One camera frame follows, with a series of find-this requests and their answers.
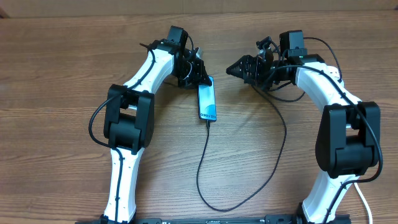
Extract white power strip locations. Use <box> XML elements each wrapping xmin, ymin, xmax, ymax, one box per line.
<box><xmin>326</xmin><ymin>65</ymin><xmax>341</xmax><ymax>83</ymax></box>

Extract blue-screen smartphone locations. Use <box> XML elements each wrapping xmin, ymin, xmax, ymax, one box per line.
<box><xmin>198</xmin><ymin>76</ymin><xmax>217</xmax><ymax>122</ymax></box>

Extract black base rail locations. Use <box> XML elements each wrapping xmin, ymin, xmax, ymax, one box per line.
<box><xmin>75</xmin><ymin>215</ymin><xmax>351</xmax><ymax>224</ymax></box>

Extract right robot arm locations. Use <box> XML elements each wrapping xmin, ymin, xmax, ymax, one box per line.
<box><xmin>226</xmin><ymin>30</ymin><xmax>383</xmax><ymax>223</ymax></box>

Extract black charger cable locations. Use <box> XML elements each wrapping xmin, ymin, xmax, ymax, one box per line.
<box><xmin>196</xmin><ymin>85</ymin><xmax>307</xmax><ymax>213</ymax></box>

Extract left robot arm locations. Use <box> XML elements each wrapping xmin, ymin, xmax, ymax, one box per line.
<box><xmin>99</xmin><ymin>26</ymin><xmax>213</xmax><ymax>223</ymax></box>

